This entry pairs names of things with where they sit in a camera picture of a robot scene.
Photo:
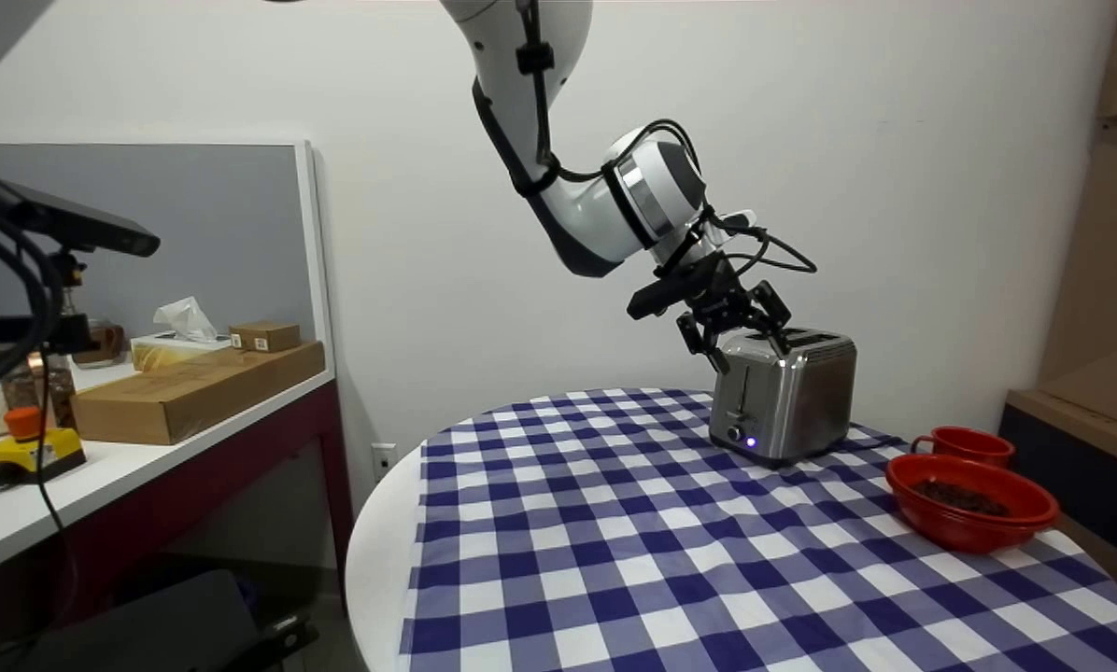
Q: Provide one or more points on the yellow tool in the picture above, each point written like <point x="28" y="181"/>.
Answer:
<point x="34" y="454"/>

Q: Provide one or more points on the black camera bar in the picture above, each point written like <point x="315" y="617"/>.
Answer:
<point x="72" y="222"/>

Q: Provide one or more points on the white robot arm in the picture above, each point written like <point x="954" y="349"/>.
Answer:
<point x="582" y="212"/>

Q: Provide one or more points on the flat brown cardboard box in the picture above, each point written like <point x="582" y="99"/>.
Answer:
<point x="196" y="395"/>

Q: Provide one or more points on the white desk with red side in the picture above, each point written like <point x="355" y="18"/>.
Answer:
<point x="146" y="469"/>

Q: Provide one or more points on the white tissue box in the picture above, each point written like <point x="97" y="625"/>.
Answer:
<point x="183" y="322"/>

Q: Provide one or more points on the silver two-slot toaster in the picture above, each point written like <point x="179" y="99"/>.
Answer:
<point x="785" y="399"/>

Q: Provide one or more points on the blue white checkered tablecloth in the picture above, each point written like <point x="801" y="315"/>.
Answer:
<point x="709" y="563"/>

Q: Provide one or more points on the black office chair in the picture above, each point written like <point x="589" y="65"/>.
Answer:
<point x="171" y="623"/>

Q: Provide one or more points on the white wall outlet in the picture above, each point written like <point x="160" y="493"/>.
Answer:
<point x="384" y="456"/>

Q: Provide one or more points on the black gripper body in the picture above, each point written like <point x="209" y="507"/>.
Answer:
<point x="701" y="286"/>

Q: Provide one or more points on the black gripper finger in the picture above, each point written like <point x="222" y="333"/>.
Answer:
<point x="709" y="343"/>
<point x="772" y="312"/>

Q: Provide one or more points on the small brown box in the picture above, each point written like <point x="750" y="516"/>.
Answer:
<point x="265" y="339"/>

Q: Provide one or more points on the round white table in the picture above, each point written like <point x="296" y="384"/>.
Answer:
<point x="375" y="563"/>

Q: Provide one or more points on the grey partition panel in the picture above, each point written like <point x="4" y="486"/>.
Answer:
<point x="207" y="227"/>

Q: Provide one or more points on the red bowl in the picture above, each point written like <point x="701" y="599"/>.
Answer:
<point x="969" y="498"/>

